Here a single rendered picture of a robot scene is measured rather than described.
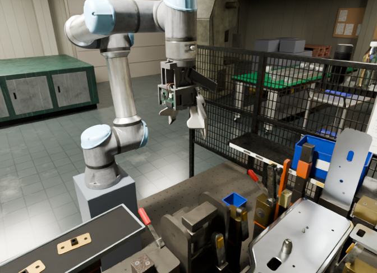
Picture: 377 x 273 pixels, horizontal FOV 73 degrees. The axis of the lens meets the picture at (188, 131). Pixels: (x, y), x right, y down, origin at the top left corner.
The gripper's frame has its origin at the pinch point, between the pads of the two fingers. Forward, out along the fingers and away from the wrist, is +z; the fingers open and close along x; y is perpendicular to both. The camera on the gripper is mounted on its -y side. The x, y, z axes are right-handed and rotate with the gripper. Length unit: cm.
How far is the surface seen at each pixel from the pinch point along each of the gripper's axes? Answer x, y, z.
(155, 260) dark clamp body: 2.7, 15.5, 36.0
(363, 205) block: 34, -61, 38
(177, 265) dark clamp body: 8.3, 11.7, 36.1
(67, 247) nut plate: -10.4, 34.8, 27.6
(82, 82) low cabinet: -452, -123, 78
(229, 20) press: -332, -405, -29
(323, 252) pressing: 32, -33, 44
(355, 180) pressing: 29, -63, 30
